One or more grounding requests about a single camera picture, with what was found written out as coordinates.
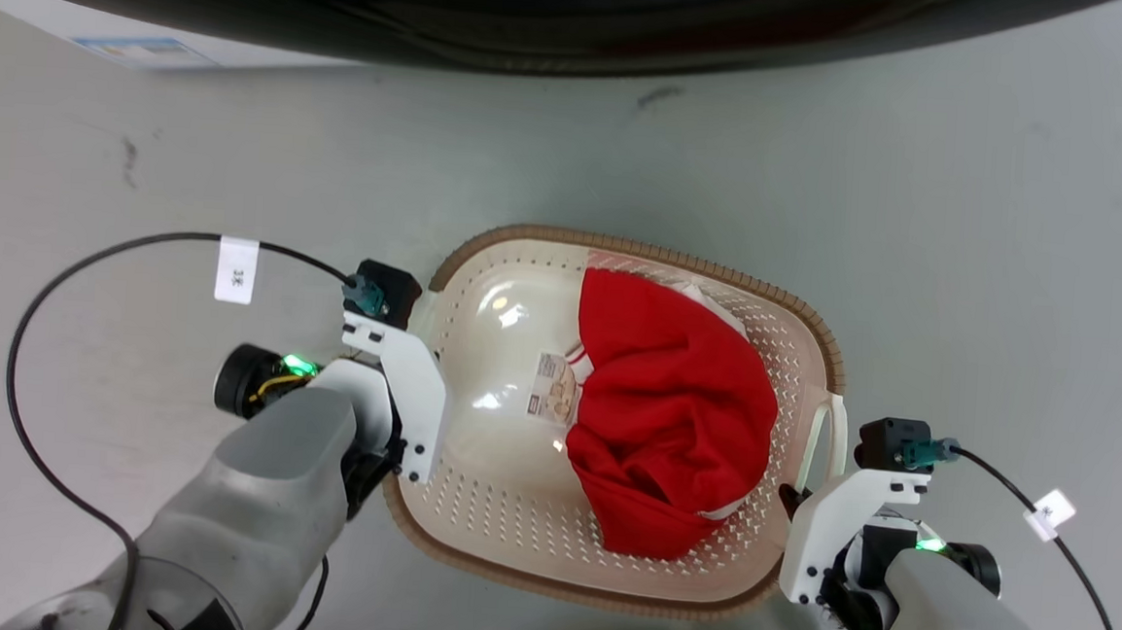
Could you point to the red garment white trim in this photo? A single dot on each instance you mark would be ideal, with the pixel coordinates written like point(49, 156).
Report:
point(672, 409)

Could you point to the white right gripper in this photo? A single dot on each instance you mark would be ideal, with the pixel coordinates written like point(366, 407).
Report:
point(825, 531)

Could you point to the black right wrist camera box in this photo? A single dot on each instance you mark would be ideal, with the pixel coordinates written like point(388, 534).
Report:
point(894, 443)

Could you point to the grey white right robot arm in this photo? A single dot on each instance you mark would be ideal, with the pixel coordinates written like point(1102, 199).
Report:
point(951, 621)

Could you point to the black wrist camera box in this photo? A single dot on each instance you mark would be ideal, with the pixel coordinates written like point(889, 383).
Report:
point(389, 288)
point(894, 443)

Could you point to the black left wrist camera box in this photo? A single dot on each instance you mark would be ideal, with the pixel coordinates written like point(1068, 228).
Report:
point(389, 288)

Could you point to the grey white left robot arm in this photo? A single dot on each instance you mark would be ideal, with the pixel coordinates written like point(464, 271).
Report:
point(257, 501)

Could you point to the blue washing machine sticker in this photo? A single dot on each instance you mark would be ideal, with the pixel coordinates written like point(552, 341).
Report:
point(147, 51)

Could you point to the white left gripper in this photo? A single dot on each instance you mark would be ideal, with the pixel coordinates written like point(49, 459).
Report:
point(413, 384)

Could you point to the cream laundry basket brown rim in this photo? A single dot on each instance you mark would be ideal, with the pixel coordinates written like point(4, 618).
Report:
point(501, 506)

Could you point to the paper label sticker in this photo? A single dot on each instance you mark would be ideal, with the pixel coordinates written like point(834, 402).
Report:
point(553, 390)

